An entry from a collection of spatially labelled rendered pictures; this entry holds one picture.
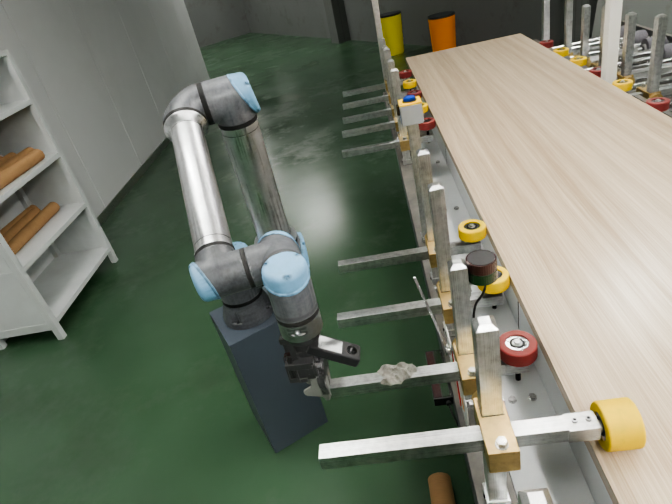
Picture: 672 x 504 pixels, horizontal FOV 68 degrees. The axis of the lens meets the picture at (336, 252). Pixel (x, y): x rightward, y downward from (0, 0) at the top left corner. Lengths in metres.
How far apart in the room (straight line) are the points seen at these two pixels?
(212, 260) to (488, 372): 0.59
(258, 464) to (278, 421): 0.21
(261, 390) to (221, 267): 0.97
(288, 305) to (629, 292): 0.76
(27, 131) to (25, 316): 1.23
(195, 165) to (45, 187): 2.87
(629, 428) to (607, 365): 0.21
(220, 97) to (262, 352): 0.91
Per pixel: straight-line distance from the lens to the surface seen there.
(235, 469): 2.24
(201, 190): 1.21
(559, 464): 1.31
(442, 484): 1.91
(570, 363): 1.12
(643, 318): 1.24
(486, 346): 0.81
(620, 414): 0.94
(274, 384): 1.98
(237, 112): 1.45
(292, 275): 0.94
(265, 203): 1.60
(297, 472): 2.14
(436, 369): 1.15
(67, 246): 4.27
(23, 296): 3.43
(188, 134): 1.36
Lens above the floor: 1.69
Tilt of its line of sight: 31 degrees down
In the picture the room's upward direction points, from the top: 14 degrees counter-clockwise
